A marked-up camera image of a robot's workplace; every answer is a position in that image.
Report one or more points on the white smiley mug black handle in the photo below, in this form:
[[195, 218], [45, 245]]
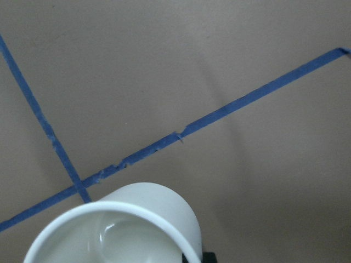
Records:
[[140, 222]]

